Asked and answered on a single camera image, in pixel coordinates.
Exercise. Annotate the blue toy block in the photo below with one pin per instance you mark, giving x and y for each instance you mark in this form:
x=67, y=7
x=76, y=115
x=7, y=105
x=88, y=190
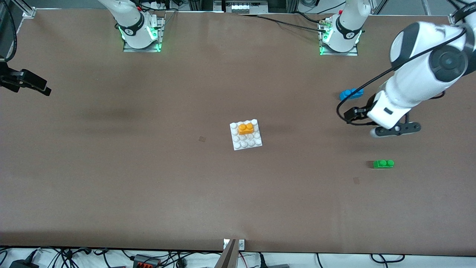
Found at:
x=347, y=95

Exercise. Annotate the green toy block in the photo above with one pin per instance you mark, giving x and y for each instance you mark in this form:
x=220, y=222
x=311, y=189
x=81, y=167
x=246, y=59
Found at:
x=383, y=163

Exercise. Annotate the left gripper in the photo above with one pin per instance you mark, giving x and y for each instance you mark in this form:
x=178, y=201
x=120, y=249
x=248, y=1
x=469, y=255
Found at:
x=356, y=112

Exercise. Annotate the white studded base plate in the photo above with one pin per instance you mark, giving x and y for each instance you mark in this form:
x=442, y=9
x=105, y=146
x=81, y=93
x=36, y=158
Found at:
x=247, y=141

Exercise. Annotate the small metal edge bracket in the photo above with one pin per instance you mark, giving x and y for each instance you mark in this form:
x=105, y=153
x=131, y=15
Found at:
x=241, y=244

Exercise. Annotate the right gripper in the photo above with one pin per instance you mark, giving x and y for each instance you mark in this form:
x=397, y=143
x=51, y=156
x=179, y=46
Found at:
x=15, y=80

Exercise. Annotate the black power adapter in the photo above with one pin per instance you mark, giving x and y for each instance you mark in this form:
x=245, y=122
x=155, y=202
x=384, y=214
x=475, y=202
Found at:
x=24, y=264

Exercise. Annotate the aluminium corner profile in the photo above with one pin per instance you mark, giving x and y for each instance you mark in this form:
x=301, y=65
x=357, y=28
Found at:
x=29, y=12
x=454, y=18

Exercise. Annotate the black orange power strip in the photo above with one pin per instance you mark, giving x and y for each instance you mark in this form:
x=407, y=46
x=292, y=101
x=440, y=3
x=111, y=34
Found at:
x=147, y=261

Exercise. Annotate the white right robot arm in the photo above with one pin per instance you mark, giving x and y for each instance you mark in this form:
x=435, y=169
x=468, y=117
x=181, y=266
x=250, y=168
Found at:
x=130, y=22

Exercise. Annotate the wooden post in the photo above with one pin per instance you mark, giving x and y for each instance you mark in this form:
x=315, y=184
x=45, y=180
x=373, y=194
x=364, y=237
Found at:
x=227, y=257

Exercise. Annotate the yellow toy block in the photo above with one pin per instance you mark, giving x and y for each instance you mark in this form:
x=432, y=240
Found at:
x=245, y=128

